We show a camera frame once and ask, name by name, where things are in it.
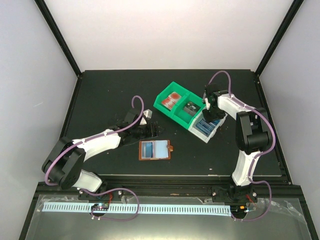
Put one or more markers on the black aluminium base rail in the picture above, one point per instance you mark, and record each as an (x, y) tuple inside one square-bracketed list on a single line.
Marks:
[(221, 190)]

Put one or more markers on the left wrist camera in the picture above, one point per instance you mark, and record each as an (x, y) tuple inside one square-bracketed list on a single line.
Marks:
[(147, 115)]

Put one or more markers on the red card stack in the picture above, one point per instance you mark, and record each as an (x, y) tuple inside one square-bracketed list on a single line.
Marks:
[(170, 101)]

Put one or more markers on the blue card stack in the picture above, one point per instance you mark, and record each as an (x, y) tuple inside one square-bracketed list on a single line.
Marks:
[(206, 127)]

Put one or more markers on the left black frame post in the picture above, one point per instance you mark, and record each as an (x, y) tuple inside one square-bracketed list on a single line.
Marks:
[(49, 19)]

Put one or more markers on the black frame post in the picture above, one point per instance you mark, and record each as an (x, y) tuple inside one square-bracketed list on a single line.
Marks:
[(49, 19), (283, 27)]

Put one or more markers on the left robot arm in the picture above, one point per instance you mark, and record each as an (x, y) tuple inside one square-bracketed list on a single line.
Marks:
[(64, 165)]

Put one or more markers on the blue credit card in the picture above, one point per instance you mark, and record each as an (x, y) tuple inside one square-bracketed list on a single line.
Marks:
[(147, 149)]

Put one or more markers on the black card stack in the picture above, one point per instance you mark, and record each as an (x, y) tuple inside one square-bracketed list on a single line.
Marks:
[(191, 108)]

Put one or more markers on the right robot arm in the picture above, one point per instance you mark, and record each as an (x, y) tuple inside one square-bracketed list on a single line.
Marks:
[(254, 135)]

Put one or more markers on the right circuit board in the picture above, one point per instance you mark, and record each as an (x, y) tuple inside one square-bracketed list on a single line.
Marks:
[(244, 208)]

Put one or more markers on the green bin with red cards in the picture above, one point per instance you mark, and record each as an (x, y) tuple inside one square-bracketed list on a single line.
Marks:
[(173, 86)]

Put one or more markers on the left circuit board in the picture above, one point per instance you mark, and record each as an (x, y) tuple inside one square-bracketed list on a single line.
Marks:
[(100, 207)]

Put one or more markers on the green bin with black cards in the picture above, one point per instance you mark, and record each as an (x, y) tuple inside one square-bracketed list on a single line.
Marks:
[(181, 117)]

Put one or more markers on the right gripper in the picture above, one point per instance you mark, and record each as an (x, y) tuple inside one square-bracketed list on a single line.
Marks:
[(208, 118)]

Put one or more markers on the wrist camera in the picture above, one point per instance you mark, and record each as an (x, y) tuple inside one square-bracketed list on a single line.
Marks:
[(207, 100), (147, 115)]

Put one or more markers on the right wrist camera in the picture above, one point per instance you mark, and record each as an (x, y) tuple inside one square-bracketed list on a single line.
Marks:
[(207, 100)]

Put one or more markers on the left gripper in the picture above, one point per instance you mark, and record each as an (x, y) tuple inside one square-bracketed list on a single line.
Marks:
[(155, 133)]

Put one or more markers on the white bin with blue cards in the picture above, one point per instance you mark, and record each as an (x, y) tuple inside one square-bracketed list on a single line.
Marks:
[(192, 129)]

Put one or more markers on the right black frame post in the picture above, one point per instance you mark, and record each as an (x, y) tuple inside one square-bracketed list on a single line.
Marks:
[(283, 27)]

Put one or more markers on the circuit board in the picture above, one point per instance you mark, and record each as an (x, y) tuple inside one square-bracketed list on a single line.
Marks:
[(100, 207), (244, 208)]

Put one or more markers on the brown leather card holder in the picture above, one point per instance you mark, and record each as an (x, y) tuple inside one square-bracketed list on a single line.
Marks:
[(162, 150)]

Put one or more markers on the white slotted cable duct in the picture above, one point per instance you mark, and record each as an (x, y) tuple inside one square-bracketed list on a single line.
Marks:
[(151, 209)]

